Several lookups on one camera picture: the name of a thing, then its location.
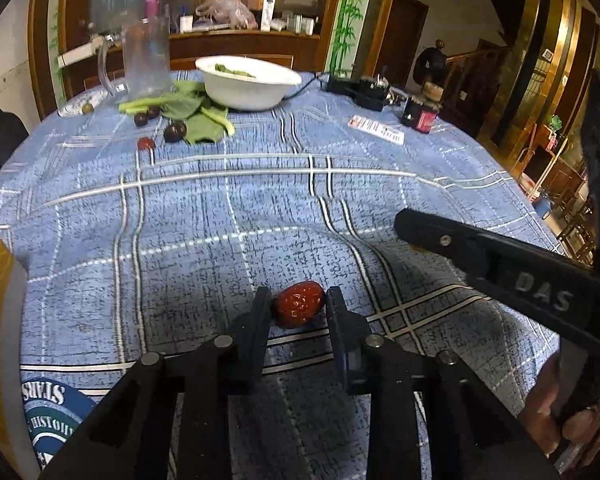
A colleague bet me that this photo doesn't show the red jujube date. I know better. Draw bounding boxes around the red jujube date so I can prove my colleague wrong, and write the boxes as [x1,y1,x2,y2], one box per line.
[272,281,325,328]

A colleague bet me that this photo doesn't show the person right hand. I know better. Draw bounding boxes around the person right hand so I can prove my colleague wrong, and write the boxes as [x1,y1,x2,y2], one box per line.
[518,352,600,469]

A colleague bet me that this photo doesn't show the blue plaid tablecloth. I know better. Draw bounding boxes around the blue plaid tablecloth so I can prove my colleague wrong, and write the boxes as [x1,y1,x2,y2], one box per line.
[0,80,558,467]

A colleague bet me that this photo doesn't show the far red date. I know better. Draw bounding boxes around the far red date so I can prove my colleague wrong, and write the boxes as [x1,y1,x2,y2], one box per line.
[136,136,155,151]

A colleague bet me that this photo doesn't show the far dark plum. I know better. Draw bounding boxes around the far dark plum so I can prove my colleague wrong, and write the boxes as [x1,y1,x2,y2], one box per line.
[163,122,187,143]

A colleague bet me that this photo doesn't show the yellow rimmed white tray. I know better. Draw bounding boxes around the yellow rimmed white tray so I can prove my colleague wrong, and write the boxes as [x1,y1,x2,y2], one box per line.
[0,240,40,479]

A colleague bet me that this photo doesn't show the red black small box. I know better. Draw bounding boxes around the red black small box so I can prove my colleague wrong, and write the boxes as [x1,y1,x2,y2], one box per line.
[401,96,440,134]

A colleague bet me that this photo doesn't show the white paper card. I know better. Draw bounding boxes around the white paper card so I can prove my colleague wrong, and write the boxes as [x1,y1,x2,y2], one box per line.
[348,115,405,145]

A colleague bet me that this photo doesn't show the far dark grape pair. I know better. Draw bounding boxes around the far dark grape pair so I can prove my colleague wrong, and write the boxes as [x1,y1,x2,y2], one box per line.
[133,106,161,128]

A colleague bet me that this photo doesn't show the green leafy vegetables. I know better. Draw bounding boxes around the green leafy vegetables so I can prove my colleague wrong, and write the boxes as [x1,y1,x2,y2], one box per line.
[118,80,236,145]

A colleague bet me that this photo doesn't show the white bowl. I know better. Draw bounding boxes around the white bowl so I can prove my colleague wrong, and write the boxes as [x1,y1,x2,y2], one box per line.
[195,55,302,112]

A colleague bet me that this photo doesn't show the clear glass pitcher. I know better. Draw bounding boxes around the clear glass pitcher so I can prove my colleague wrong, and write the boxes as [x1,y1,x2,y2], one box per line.
[97,16,172,100]

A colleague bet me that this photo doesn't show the plastic bag on cabinet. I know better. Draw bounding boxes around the plastic bag on cabinet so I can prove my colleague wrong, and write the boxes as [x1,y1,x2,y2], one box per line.
[195,0,259,29]

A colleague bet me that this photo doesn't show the wooden cabinet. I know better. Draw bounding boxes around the wooden cabinet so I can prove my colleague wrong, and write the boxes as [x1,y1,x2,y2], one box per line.
[28,0,391,116]

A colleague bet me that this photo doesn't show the white tube bottle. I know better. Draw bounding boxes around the white tube bottle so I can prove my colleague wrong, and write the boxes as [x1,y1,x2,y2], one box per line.
[260,0,276,32]

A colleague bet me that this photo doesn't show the pink thermos bottle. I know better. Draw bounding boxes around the pink thermos bottle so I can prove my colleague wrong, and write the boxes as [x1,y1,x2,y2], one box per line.
[145,0,161,20]

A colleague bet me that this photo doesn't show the black charger with cables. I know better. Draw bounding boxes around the black charger with cables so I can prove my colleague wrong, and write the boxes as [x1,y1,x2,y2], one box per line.
[324,74,402,112]

